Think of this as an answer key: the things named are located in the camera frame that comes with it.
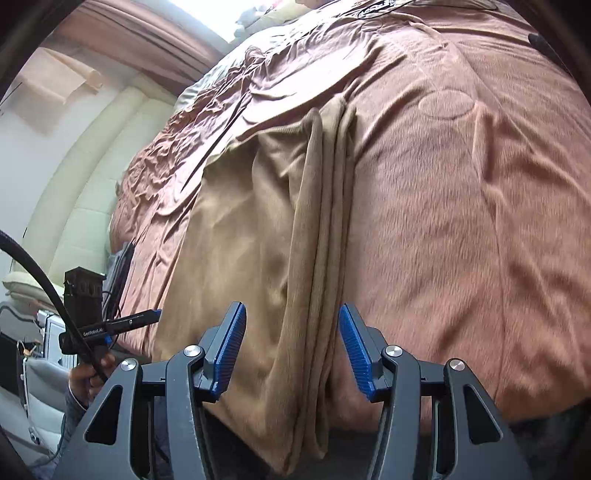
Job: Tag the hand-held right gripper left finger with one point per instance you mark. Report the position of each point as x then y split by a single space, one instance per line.
228 350

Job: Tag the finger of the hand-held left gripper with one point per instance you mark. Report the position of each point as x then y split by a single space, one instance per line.
134 319

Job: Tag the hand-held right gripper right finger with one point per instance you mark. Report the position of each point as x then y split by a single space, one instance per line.
355 350

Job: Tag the tan printed t-shirt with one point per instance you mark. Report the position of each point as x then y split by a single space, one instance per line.
240 277

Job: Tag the person's left forearm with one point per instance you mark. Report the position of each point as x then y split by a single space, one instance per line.
74 420

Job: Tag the grey folded clothes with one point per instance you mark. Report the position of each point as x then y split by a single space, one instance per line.
121 272

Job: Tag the black folded clothes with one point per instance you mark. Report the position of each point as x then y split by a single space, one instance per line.
542 44

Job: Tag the person's left hand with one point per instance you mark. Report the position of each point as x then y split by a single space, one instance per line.
83 381

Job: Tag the cream cushion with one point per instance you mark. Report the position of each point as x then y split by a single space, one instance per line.
27 286

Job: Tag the black bag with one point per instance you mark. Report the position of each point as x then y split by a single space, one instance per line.
9 364

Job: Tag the grey chair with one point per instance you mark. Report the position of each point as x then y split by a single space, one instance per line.
44 397

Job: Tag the cream padded headboard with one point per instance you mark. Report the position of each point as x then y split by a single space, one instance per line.
92 184

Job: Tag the brown blanket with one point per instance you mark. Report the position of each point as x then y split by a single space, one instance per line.
438 230

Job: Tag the cream hanging cloth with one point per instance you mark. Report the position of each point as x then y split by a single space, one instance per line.
51 87

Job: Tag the dark grey shaggy rug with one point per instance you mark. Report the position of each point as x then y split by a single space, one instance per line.
545 443

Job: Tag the light grey bed sheet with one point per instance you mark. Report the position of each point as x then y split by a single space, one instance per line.
212 78

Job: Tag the pink curtain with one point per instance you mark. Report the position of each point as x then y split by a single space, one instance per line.
138 41

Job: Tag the white plush toy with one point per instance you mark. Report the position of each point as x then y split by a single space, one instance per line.
244 23

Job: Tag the bright window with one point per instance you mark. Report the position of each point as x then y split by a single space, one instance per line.
249 14

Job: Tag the cream bear print pillow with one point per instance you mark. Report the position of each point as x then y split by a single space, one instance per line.
286 11

